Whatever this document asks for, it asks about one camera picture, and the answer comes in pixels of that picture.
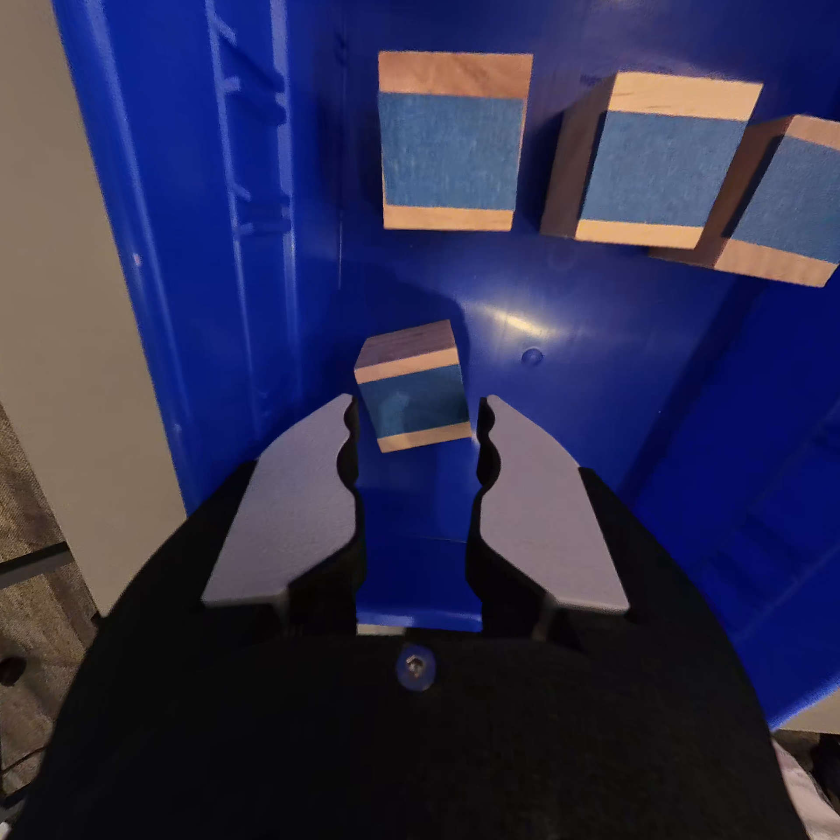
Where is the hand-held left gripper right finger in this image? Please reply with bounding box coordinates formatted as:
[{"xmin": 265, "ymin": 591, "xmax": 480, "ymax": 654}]
[{"xmin": 465, "ymin": 395, "xmax": 631, "ymax": 635}]

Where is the blue-taped wooden cube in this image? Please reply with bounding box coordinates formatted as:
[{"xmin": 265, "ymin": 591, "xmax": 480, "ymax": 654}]
[
  {"xmin": 377, "ymin": 51, "xmax": 534, "ymax": 232},
  {"xmin": 353, "ymin": 319, "xmax": 473, "ymax": 454},
  {"xmin": 648, "ymin": 115, "xmax": 840, "ymax": 288},
  {"xmin": 539, "ymin": 71, "xmax": 764, "ymax": 250}
]

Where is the blue plastic bin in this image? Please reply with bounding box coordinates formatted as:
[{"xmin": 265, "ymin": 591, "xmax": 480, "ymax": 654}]
[{"xmin": 51, "ymin": 0, "xmax": 840, "ymax": 732}]

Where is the grey metal desk leg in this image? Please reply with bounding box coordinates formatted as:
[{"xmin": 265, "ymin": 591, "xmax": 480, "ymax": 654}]
[{"xmin": 0, "ymin": 541, "xmax": 72, "ymax": 588}]

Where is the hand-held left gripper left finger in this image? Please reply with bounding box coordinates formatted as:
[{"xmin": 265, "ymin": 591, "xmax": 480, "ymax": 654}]
[{"xmin": 200, "ymin": 392, "xmax": 368, "ymax": 632}]

